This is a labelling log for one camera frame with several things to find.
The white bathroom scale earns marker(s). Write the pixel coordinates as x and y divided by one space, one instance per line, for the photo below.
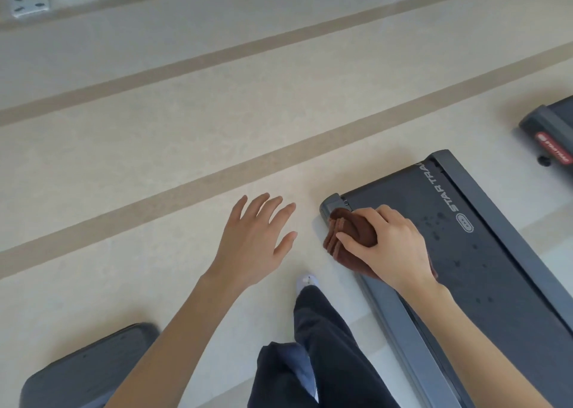
30 3

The person's left hand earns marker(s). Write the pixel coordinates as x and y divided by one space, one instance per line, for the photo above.
250 251

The person's left forearm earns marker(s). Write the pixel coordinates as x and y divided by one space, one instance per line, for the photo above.
170 349

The grey treadmill with red label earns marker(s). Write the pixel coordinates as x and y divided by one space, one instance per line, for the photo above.
553 130

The brown cleaning cloth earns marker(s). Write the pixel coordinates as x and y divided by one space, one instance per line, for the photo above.
349 228

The stained grey treadmill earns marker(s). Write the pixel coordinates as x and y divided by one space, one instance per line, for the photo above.
492 264

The person's dark blue trousers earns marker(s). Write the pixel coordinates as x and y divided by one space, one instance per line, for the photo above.
331 354

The person's right forearm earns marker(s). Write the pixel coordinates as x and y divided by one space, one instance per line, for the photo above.
474 354

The person's right hand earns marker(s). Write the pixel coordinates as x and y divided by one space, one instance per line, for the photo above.
398 255

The person's white shoe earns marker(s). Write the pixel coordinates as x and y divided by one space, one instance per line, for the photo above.
306 280

